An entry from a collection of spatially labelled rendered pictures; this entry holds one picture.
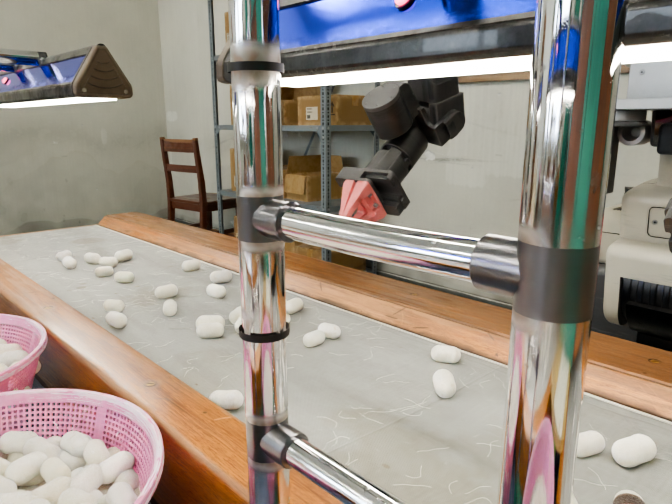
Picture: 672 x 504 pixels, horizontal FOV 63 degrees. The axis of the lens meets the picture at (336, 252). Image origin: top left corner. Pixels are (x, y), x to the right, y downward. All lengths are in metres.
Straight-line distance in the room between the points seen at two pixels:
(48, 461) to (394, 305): 0.45
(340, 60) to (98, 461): 0.37
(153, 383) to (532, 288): 0.44
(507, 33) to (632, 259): 0.76
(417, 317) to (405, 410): 0.21
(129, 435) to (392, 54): 0.37
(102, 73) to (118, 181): 4.39
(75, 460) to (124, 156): 4.79
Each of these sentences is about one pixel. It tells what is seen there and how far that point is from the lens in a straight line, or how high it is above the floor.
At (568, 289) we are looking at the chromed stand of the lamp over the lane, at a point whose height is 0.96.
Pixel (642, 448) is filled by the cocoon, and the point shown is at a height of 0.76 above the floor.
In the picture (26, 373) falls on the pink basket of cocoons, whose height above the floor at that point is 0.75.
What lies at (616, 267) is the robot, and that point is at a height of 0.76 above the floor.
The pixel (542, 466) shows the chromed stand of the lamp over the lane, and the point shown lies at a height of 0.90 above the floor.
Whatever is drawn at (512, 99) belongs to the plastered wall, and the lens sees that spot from 2.78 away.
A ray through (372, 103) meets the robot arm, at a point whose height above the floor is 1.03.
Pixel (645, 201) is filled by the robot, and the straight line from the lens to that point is 1.07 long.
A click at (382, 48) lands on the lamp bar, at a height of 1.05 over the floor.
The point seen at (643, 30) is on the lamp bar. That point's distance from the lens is 0.30.
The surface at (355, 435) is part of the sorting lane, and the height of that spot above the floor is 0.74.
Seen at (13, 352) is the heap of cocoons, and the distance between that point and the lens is 0.75.
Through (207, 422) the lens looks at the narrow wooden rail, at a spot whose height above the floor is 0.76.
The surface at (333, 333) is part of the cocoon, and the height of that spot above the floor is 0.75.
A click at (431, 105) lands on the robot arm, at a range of 0.85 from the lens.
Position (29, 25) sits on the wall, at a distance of 5.08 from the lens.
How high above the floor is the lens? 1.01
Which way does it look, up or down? 13 degrees down
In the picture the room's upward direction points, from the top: straight up
